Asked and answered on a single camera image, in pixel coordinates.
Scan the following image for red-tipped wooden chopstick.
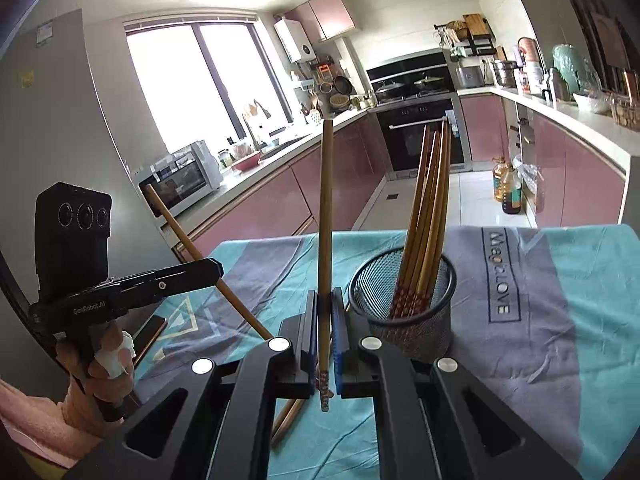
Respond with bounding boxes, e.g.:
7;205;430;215
316;119;335;413
277;399;307;438
144;184;275;341
270;399;301;451

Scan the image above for white water heater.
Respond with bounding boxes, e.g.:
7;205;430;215
274;17;316;63

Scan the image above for white bowl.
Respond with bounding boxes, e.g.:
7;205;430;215
572;91;613;113

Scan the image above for bundle of wooden chopsticks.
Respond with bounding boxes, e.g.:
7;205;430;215
389;117;452;321

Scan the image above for person's left hand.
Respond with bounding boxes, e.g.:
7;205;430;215
55;329;137;411

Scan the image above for built-in black oven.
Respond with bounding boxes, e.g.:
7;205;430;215
375;94;471;178

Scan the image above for wall picture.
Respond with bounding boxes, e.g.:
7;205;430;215
590;12;631;68

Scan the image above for teal and grey tablecloth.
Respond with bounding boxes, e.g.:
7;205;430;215
127;224;640;480

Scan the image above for white toaster oven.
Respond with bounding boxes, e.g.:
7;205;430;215
137;140;224;218

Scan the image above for pink bowl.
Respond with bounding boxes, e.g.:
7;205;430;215
232;151;262;172

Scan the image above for clear box of eggs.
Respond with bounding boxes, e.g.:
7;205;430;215
610;91;640;126

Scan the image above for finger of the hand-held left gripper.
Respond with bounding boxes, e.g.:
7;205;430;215
102;258;223;308

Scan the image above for grey rice cooker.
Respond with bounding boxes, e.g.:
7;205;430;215
457;65;486;88

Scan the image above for steel thermos flask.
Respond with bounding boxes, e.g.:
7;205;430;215
542;67;571;102

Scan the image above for stainless steel pot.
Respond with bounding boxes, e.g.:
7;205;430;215
490;59;517;87

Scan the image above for pink base cabinets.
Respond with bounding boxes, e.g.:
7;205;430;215
172;107;391;263
460;94;628;231

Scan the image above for black range hood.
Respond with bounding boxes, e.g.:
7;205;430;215
366;49;453;93

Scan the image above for green air fryer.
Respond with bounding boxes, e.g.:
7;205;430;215
552;44;601;96

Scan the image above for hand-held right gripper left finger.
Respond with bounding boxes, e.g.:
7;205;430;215
65;290;321;480

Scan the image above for pink kettle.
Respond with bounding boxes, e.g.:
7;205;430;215
517;37;546;93

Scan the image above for black lidded pot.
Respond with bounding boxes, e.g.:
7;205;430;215
375;80;405;101
412;76;446;96

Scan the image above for grey refrigerator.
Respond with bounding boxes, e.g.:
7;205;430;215
0;7;181;321

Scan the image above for wall rack with cutting boards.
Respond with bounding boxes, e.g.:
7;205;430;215
434;12;497;58

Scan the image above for person's left forearm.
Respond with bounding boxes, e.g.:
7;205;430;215
0;377;108;461

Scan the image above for kitchen window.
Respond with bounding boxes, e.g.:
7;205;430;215
122;17;296;161

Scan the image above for black mesh utensil holder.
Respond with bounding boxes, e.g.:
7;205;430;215
348;252;457;363

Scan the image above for pink upper cabinet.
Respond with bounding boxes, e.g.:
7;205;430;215
285;0;357;43

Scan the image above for sink faucet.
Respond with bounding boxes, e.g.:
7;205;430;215
243;100;266;151

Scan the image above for white plastic bag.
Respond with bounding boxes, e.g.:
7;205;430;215
515;157;538;196

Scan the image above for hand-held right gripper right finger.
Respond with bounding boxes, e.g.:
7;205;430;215
330;287;583;480

